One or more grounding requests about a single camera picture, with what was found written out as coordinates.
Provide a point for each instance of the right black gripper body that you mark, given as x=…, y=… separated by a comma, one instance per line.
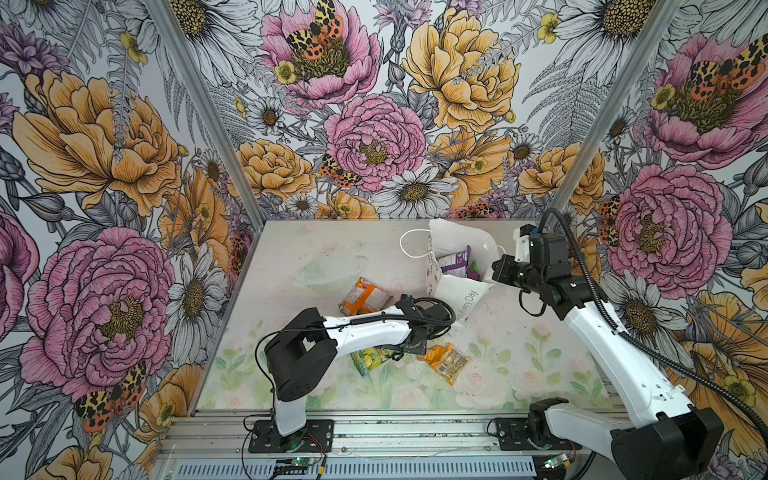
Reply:
x=523, y=275

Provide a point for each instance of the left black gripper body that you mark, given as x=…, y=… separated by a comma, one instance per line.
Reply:
x=418, y=348

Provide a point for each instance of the white paper bag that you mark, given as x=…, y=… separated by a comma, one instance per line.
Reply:
x=445, y=237

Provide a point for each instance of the purple Fox's berries candy bag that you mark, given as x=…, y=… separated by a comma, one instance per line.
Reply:
x=460, y=264

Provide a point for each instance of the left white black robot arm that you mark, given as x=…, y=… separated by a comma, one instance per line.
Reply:
x=298, y=356

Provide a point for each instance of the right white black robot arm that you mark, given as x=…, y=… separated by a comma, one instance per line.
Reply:
x=665, y=435

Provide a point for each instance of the orange Fox's fruits candy bag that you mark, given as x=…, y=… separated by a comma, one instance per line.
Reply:
x=363, y=298

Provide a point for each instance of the green Fox's spring tea bag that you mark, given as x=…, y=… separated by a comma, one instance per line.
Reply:
x=367, y=360

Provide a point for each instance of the small clear cracker packet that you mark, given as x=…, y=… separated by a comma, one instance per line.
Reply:
x=450, y=365

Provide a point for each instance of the green circuit board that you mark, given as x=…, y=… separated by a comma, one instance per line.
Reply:
x=297, y=463

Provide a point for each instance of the aluminium frame rail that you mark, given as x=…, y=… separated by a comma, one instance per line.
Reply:
x=356, y=434

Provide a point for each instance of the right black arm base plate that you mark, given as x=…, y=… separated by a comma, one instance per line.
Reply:
x=511, y=435

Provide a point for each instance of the white slotted cable duct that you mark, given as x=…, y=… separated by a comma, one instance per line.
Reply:
x=493, y=467

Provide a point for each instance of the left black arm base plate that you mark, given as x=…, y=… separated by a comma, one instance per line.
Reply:
x=316, y=437

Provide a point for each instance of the right aluminium corner post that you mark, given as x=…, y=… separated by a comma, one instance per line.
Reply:
x=650, y=36

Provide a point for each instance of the aluminium corner post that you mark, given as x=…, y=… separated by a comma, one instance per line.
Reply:
x=650, y=36
x=172, y=36

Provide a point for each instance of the left aluminium corner post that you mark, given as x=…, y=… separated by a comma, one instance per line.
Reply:
x=172, y=36

